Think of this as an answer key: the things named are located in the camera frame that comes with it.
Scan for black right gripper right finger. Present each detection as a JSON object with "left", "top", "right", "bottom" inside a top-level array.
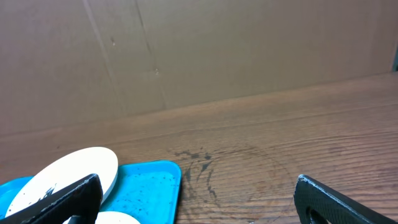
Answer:
[{"left": 294, "top": 174, "right": 397, "bottom": 224}]

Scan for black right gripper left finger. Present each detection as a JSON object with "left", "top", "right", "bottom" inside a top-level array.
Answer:
[{"left": 1, "top": 174, "right": 103, "bottom": 224}]

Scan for teal plastic tray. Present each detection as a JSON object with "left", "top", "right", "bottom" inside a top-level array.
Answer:
[{"left": 0, "top": 160, "right": 182, "bottom": 224}]

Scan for yellow rimmed plate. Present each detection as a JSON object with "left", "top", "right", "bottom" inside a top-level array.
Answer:
[{"left": 63, "top": 211, "right": 140, "bottom": 224}]

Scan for white plate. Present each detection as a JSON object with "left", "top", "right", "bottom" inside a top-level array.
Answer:
[{"left": 5, "top": 147, "right": 118, "bottom": 217}]

